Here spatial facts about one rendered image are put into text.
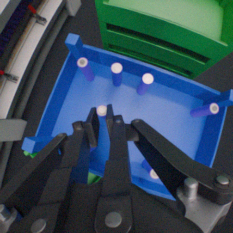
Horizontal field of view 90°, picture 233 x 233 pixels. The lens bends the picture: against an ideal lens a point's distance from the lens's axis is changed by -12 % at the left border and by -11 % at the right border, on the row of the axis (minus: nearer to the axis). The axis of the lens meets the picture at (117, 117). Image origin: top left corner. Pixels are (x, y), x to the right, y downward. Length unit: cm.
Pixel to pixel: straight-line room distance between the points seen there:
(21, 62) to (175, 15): 56
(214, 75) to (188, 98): 51
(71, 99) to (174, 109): 21
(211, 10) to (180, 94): 26
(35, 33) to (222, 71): 90
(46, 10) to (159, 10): 50
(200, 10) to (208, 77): 40
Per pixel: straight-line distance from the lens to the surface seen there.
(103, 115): 20
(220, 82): 81
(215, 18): 46
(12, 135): 69
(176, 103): 29
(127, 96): 27
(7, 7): 55
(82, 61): 23
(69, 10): 86
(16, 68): 64
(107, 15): 34
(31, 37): 67
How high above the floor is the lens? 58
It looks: 85 degrees down
